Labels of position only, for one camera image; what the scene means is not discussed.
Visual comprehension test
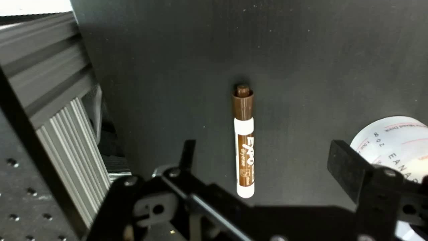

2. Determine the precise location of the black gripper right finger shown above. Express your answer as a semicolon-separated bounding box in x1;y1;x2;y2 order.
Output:
326;140;428;241

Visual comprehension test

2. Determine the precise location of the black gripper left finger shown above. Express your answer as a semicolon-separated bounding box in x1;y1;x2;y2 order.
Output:
154;140;198;180

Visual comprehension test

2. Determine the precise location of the dark Expo dry-erase marker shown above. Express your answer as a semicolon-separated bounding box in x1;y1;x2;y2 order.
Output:
230;83;258;200

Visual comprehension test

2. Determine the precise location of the clear plastic cup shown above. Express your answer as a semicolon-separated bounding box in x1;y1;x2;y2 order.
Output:
349;116;428;241

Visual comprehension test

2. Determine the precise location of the black optical breadboard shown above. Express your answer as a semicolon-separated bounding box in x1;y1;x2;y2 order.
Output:
0;112;87;241

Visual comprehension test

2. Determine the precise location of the aluminium extrusion frame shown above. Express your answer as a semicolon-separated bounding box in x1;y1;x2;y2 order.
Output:
0;11;113;231

